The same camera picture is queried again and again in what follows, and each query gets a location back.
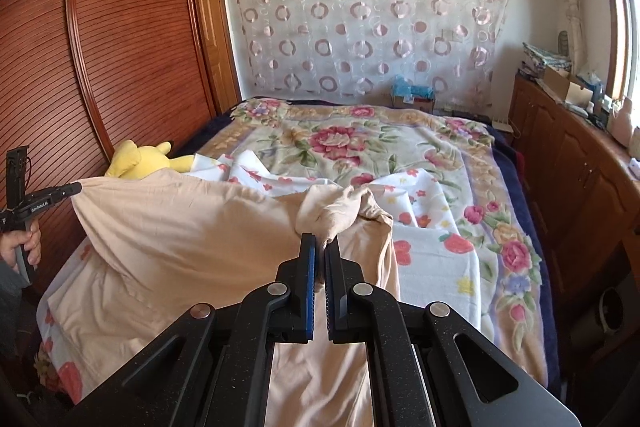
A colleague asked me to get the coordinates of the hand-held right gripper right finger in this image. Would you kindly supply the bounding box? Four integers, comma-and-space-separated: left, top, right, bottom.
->
324, 239, 581, 427

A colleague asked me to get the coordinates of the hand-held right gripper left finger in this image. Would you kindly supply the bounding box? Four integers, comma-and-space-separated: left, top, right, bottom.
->
75, 231, 317, 427

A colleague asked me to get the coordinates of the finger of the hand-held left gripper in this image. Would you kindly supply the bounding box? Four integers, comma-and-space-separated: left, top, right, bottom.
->
48, 180, 84, 206

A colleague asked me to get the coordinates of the beige t-shirt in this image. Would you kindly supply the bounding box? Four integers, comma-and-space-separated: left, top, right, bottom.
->
44, 177, 402, 427

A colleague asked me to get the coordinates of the person's left forearm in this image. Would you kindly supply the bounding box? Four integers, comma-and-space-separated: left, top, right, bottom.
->
0, 259, 25, 358

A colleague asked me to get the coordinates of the person's left hand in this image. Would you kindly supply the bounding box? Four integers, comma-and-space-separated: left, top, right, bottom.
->
0, 227, 43, 269

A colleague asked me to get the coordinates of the yellow plush toy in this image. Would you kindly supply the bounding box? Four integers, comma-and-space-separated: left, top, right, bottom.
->
104, 139, 197, 180

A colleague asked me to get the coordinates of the white flower print sheet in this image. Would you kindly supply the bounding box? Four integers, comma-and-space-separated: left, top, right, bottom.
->
36, 149, 485, 403

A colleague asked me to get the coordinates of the floral blanket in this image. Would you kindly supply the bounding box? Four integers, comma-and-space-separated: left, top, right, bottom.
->
194, 99, 551, 384

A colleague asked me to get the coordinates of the wooden slatted wardrobe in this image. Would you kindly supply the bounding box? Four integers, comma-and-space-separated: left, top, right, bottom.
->
0, 0, 221, 288

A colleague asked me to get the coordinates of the blue box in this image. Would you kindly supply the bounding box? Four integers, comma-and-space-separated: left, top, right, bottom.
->
389, 74, 437, 111

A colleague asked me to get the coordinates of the wooden door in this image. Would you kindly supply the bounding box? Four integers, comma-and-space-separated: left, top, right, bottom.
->
191, 0, 242, 112

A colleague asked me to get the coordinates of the wooden cabinet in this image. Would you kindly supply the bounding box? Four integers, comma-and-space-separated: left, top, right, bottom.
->
509, 72, 640, 358

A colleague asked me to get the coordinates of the circle pattern sheer curtain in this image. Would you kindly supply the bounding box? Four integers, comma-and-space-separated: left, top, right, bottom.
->
221, 0, 512, 108

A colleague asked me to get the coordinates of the dark round bin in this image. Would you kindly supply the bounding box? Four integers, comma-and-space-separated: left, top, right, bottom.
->
597, 286, 627, 334

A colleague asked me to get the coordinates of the cardboard box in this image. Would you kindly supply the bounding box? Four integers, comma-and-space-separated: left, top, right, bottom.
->
541, 64, 591, 102

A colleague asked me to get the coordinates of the stack of folded cloths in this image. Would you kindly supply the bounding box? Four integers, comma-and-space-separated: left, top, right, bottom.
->
519, 42, 572, 78

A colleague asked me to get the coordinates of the white jar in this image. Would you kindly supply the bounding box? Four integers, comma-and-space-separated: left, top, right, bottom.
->
611, 97, 637, 144

